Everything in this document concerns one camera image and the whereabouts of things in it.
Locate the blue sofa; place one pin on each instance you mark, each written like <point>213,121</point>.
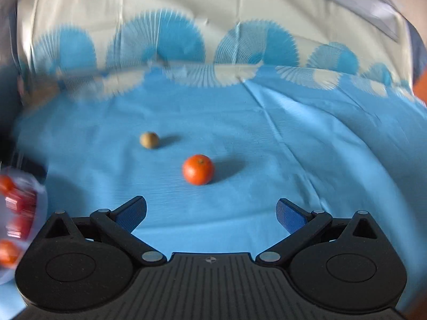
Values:
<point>10,98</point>

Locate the blue patterned tablecloth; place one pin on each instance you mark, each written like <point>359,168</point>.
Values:
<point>300,99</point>

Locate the light blue plate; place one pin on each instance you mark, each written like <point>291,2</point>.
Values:
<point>25,182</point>

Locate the wrapped orange right in plate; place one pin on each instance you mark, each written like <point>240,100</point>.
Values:
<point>9,253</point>

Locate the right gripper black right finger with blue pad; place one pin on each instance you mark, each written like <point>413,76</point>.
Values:
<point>304,228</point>

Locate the orange tangerine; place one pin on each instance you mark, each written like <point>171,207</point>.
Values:
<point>198,170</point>
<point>6,185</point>

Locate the tan longan far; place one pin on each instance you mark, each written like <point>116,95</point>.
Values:
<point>149,140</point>

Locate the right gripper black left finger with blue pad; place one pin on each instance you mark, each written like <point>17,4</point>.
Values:
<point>117,226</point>

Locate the red candy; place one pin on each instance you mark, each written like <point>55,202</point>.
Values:
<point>20,201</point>
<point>19,227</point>

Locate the orange tangerine near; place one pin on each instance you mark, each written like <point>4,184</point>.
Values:
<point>198,170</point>

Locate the orange tangerine far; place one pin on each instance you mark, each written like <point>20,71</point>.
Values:
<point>6,185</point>

